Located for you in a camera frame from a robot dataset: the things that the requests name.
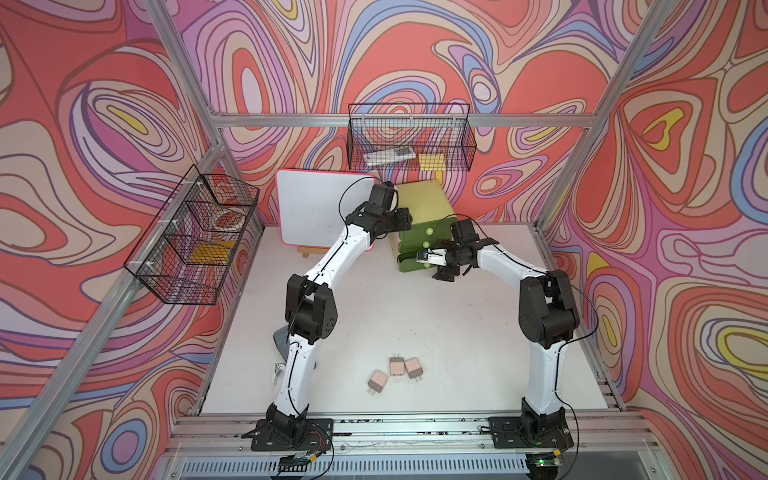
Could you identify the grey felt eraser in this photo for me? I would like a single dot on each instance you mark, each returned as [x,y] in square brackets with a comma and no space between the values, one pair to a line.
[281,342]

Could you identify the pink plug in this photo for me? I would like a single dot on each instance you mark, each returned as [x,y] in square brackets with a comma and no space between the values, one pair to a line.
[377,381]
[397,366]
[413,368]

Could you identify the yellow item in left basket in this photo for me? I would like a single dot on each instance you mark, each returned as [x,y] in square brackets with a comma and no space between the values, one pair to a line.
[211,253]

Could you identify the yellow green drawer cabinet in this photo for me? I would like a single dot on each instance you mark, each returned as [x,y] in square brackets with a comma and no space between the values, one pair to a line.
[426,201]

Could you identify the black wire basket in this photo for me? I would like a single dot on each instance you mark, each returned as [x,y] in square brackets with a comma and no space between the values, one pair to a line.
[202,207]
[426,127]

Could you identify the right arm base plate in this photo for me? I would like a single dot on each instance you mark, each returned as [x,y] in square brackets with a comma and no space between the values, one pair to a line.
[541,432]

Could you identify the left black wire basket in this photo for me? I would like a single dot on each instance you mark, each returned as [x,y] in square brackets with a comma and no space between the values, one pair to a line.
[202,207]

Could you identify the grey remote in back basket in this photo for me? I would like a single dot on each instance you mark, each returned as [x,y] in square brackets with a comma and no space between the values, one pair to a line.
[389,156]

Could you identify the yellow sponge in back basket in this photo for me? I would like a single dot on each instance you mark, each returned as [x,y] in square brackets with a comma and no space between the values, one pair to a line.
[432,162]

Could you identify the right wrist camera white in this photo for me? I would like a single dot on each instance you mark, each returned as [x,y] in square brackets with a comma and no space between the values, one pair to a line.
[432,257]

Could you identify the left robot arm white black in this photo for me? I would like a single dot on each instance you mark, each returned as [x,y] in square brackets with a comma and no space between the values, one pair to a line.
[311,312]

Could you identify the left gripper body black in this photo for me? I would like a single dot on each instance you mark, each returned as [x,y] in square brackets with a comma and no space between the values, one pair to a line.
[393,221]

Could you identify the back black wire basket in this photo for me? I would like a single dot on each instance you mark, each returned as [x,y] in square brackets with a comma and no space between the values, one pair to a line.
[426,127]

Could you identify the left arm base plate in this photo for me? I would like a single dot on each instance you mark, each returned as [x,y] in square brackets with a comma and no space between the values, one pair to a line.
[309,435]

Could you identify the white clip on table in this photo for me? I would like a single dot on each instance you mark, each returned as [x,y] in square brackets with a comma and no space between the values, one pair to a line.
[278,370]

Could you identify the pink framed whiteboard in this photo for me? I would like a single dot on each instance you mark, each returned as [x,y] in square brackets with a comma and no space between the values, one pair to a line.
[312,204]

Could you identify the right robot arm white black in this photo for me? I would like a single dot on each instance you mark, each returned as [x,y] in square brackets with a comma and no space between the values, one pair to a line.
[547,316]

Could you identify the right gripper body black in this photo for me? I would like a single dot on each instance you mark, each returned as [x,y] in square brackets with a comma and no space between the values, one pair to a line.
[454,261]

